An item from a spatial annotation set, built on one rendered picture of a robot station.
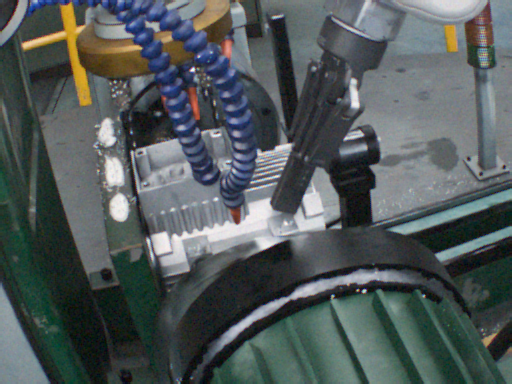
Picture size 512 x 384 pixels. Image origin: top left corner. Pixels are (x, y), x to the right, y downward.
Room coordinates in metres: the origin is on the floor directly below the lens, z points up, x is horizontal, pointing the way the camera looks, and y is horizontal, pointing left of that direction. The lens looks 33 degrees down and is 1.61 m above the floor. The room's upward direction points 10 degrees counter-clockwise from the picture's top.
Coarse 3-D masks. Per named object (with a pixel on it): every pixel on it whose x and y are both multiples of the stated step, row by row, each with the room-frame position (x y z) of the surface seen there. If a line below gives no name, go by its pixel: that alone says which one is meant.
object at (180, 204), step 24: (168, 144) 0.87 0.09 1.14; (216, 144) 0.86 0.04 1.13; (144, 168) 0.85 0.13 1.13; (168, 168) 0.83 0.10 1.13; (144, 192) 0.77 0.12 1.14; (168, 192) 0.77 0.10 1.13; (192, 192) 0.78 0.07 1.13; (216, 192) 0.78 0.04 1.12; (144, 216) 0.77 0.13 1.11; (168, 216) 0.77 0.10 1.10; (192, 216) 0.77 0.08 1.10; (216, 216) 0.78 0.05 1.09
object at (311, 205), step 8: (288, 144) 0.90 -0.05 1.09; (304, 200) 0.78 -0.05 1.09; (312, 200) 0.78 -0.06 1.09; (320, 200) 0.78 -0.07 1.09; (304, 208) 0.77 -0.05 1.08; (312, 208) 0.77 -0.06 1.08; (320, 208) 0.77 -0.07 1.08; (304, 216) 0.77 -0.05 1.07; (312, 216) 0.77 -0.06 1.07; (152, 240) 0.75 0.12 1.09; (160, 240) 0.75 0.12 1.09; (168, 240) 0.75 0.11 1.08; (160, 248) 0.75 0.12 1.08; (168, 248) 0.74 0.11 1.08; (160, 256) 0.75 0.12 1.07
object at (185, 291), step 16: (256, 240) 0.61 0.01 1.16; (272, 240) 0.61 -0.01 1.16; (224, 256) 0.60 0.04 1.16; (240, 256) 0.60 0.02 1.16; (192, 272) 0.60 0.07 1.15; (208, 272) 0.59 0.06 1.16; (176, 288) 0.60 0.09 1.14; (192, 288) 0.58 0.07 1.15; (176, 304) 0.58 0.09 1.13; (160, 320) 0.58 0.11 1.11; (176, 320) 0.56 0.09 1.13; (160, 336) 0.57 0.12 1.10; (160, 352) 0.55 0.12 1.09; (160, 368) 0.54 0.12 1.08
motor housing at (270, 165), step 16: (272, 160) 0.85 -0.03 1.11; (256, 176) 0.82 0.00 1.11; (272, 176) 0.82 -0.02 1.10; (256, 192) 0.80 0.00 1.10; (272, 192) 0.80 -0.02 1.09; (256, 208) 0.79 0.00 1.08; (224, 224) 0.78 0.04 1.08; (240, 224) 0.78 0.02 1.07; (256, 224) 0.77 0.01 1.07; (304, 224) 0.77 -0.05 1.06; (320, 224) 0.77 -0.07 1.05; (176, 240) 0.77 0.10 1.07; (208, 240) 0.76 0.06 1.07; (224, 240) 0.76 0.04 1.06; (240, 240) 0.76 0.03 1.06; (176, 256) 0.75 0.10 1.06; (160, 272) 0.75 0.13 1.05; (176, 272) 0.73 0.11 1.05
